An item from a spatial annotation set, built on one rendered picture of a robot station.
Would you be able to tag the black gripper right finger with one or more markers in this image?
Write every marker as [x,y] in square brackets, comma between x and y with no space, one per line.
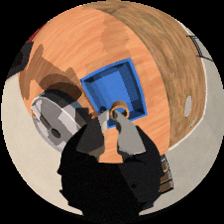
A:
[134,142]

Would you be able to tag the round grey turntable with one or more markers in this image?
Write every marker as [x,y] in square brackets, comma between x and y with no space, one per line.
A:
[56,128]

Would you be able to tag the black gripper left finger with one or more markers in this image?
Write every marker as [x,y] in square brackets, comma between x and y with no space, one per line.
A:
[88,141]

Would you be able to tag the blue crate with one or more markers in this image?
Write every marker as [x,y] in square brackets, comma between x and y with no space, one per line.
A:
[117,82]

